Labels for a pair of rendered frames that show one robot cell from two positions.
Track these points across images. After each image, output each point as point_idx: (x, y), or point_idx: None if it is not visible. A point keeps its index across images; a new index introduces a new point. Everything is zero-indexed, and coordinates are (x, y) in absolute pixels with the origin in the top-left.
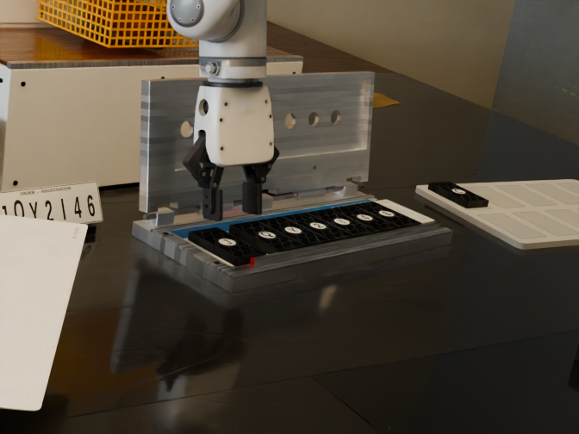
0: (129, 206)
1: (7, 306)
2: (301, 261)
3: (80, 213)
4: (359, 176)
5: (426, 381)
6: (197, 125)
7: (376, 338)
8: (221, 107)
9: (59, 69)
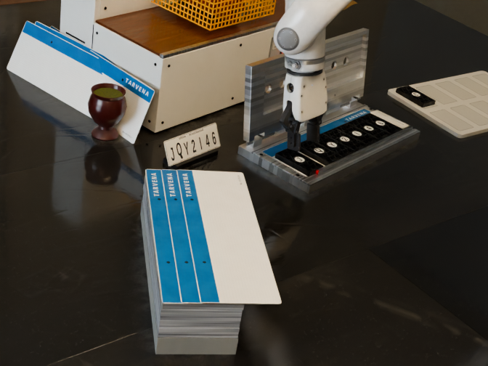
0: (226, 128)
1: (234, 240)
2: (343, 168)
3: (209, 144)
4: (359, 94)
5: (427, 246)
6: (286, 97)
7: (394, 218)
8: (302, 88)
9: (187, 52)
